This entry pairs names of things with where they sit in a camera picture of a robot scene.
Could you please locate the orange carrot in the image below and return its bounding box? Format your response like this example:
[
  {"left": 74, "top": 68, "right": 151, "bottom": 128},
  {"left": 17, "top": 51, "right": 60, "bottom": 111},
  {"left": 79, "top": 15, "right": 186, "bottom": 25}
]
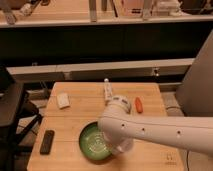
[{"left": 135, "top": 97, "right": 143, "bottom": 113}]

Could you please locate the black remote control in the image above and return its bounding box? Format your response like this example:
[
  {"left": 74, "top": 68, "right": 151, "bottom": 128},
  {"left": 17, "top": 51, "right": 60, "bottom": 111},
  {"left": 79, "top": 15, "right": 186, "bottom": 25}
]
[{"left": 40, "top": 130, "right": 55, "bottom": 155}]

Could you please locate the white sponge block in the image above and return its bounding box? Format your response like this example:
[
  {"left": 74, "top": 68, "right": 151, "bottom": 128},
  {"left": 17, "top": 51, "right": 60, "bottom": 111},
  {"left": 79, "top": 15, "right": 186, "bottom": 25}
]
[{"left": 57, "top": 93, "right": 70, "bottom": 109}]

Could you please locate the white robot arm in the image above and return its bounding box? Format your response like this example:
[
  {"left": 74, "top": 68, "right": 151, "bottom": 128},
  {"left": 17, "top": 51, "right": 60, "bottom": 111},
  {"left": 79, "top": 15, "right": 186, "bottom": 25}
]
[{"left": 98, "top": 96, "right": 213, "bottom": 156}]

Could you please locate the green ceramic bowl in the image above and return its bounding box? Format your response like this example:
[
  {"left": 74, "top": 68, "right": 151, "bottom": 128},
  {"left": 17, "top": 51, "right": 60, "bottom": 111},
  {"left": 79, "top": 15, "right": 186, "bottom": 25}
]
[{"left": 79, "top": 122, "right": 112, "bottom": 161}]

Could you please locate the white bottle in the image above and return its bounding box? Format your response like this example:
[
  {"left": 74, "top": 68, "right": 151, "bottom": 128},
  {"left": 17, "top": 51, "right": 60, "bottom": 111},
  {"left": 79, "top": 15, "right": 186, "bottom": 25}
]
[{"left": 104, "top": 78, "right": 112, "bottom": 104}]

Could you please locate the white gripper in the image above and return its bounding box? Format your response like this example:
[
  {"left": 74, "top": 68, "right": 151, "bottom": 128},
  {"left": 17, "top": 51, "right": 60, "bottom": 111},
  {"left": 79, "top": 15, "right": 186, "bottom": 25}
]
[{"left": 104, "top": 134, "right": 134, "bottom": 155}]

